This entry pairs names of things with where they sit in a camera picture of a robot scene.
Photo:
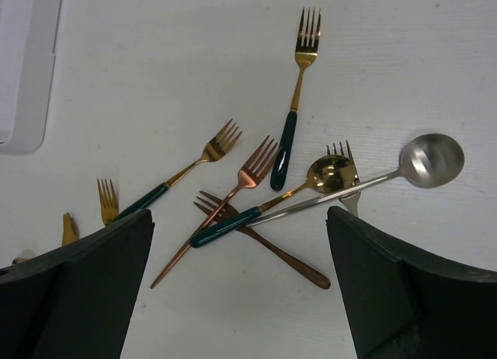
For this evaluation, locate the white cutlery tray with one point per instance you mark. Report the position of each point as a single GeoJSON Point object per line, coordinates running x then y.
{"type": "Point", "coordinates": [28, 53]}

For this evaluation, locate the silver fork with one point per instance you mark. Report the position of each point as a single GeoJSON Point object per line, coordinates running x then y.
{"type": "Point", "coordinates": [349, 175]}

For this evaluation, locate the gold knife green handle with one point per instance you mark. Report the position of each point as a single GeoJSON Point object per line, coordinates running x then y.
{"type": "Point", "coordinates": [70, 231]}

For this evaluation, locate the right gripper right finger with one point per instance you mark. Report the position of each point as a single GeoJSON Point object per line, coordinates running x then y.
{"type": "Point", "coordinates": [402, 301]}

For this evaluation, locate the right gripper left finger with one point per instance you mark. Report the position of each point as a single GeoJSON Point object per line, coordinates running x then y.
{"type": "Point", "coordinates": [76, 301]}

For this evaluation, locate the silver round spoon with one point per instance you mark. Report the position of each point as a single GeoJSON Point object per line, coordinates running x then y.
{"type": "Point", "coordinates": [427, 161]}

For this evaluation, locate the dark copper fork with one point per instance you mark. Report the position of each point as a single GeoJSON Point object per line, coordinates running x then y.
{"type": "Point", "coordinates": [206, 202]}

